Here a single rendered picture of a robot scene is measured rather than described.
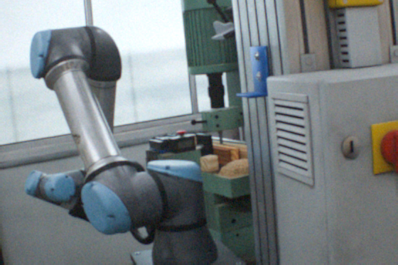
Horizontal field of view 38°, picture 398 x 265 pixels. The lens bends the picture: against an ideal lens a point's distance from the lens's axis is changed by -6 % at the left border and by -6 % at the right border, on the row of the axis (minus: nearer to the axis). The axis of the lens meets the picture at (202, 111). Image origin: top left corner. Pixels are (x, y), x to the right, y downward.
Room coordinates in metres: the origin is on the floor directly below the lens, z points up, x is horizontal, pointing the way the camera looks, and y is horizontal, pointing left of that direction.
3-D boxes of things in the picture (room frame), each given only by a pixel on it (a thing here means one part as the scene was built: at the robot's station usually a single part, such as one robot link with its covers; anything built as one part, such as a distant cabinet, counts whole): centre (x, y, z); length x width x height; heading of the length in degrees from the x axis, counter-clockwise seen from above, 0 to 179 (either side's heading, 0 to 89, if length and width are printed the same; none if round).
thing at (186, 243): (1.29, 0.07, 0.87); 0.15 x 0.15 x 0.10
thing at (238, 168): (1.81, -0.10, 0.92); 0.14 x 0.09 x 0.04; 119
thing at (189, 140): (1.96, 0.11, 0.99); 0.13 x 0.11 x 0.06; 29
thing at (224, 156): (2.01, -0.02, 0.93); 0.20 x 0.02 x 0.05; 29
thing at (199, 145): (2.02, 0.03, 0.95); 0.09 x 0.07 x 0.09; 29
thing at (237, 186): (2.01, 0.04, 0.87); 0.61 x 0.30 x 0.06; 29
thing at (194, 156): (1.97, 0.11, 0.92); 0.15 x 0.13 x 0.09; 29
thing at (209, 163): (1.88, 0.00, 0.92); 0.04 x 0.04 x 0.04; 42
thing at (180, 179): (1.29, 0.08, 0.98); 0.13 x 0.12 x 0.14; 124
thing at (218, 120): (2.08, -0.07, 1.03); 0.14 x 0.07 x 0.09; 119
